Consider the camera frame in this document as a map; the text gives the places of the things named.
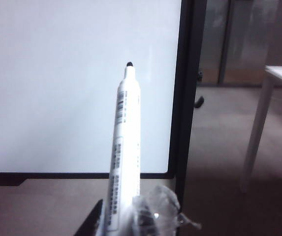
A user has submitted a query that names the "frosted glass partition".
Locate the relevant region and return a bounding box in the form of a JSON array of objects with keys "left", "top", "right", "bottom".
[{"left": 199, "top": 0, "right": 282, "bottom": 87}]

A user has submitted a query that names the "clear crumpled tape wrap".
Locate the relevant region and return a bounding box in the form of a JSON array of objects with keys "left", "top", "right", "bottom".
[{"left": 130, "top": 184, "right": 203, "bottom": 236}]

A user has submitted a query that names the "white table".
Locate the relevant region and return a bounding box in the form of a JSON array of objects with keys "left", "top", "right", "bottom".
[{"left": 240, "top": 64, "right": 282, "bottom": 194}]

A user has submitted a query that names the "black whiteboard stand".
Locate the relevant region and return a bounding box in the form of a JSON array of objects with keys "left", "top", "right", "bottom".
[{"left": 174, "top": 0, "right": 208, "bottom": 236}]

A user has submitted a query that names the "white marker pen black tip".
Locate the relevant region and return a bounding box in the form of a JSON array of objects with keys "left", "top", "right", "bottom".
[{"left": 103, "top": 60, "right": 142, "bottom": 236}]

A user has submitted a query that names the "white whiteboard with black frame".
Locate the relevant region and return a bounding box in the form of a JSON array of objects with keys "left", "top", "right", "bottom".
[{"left": 0, "top": 0, "right": 184, "bottom": 187}]

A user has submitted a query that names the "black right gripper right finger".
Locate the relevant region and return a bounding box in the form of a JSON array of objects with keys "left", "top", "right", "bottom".
[{"left": 130, "top": 200, "right": 162, "bottom": 236}]

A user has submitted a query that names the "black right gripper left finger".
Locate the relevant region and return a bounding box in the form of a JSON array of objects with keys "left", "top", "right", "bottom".
[{"left": 72, "top": 199, "right": 104, "bottom": 236}]

